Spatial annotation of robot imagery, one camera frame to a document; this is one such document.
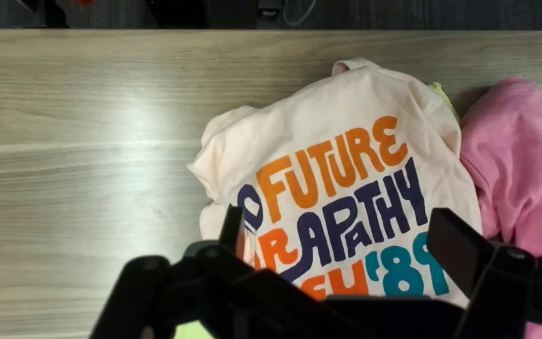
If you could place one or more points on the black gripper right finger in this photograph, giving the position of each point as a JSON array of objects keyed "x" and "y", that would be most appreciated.
[{"x": 516, "y": 294}]

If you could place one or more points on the yellow cloth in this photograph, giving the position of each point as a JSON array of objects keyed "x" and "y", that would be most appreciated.
[{"x": 443, "y": 96}]

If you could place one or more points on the peach printed t-shirt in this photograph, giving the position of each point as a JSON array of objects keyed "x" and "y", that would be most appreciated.
[{"x": 347, "y": 125}]

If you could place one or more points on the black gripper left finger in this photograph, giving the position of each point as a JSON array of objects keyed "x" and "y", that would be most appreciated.
[{"x": 177, "y": 302}]

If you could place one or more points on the pink cloth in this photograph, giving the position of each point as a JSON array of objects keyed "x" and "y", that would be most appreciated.
[{"x": 522, "y": 162}]

